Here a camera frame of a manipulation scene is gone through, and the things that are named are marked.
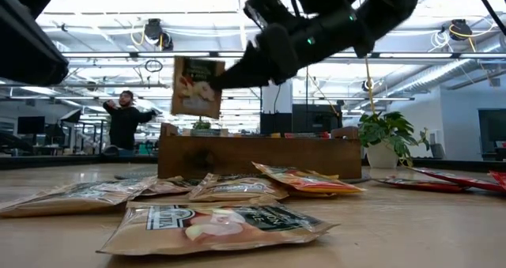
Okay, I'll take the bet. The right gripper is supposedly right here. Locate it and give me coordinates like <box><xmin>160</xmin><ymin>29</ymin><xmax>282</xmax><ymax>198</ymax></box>
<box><xmin>209</xmin><ymin>6</ymin><xmax>372</xmax><ymax>91</ymax></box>

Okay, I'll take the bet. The wooden three-compartment tea box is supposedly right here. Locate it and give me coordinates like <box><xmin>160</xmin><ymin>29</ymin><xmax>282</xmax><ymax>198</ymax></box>
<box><xmin>157</xmin><ymin>122</ymin><xmax>363</xmax><ymax>180</ymax></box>

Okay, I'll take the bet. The person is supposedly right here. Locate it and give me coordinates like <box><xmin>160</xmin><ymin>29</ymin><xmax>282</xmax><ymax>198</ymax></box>
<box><xmin>101</xmin><ymin>89</ymin><xmax>159</xmax><ymax>157</ymax></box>

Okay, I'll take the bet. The potted green plant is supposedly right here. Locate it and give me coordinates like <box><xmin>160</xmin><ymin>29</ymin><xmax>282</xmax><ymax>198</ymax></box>
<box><xmin>357</xmin><ymin>110</ymin><xmax>431</xmax><ymax>169</ymax></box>

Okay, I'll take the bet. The black monitor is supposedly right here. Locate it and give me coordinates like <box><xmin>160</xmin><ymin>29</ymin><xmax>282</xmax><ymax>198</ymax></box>
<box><xmin>17</xmin><ymin>116</ymin><xmax>46</xmax><ymax>135</ymax></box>

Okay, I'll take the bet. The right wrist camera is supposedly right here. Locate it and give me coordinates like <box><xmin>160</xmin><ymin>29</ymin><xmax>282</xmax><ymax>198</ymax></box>
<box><xmin>243</xmin><ymin>0</ymin><xmax>305</xmax><ymax>28</ymax></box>

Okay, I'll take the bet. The black ceiling cable reel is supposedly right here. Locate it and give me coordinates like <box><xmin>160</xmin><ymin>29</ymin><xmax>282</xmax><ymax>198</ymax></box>
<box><xmin>448</xmin><ymin>18</ymin><xmax>474</xmax><ymax>42</ymax></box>
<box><xmin>144</xmin><ymin>17</ymin><xmax>174</xmax><ymax>51</ymax></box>

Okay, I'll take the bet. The yellow cable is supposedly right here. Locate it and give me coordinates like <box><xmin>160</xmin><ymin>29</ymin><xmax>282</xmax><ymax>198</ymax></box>
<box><xmin>363</xmin><ymin>56</ymin><xmax>376</xmax><ymax>115</ymax></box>

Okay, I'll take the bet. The dark wall screen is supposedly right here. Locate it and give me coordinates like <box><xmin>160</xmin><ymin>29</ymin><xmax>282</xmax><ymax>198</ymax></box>
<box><xmin>478</xmin><ymin>108</ymin><xmax>506</xmax><ymax>154</ymax></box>

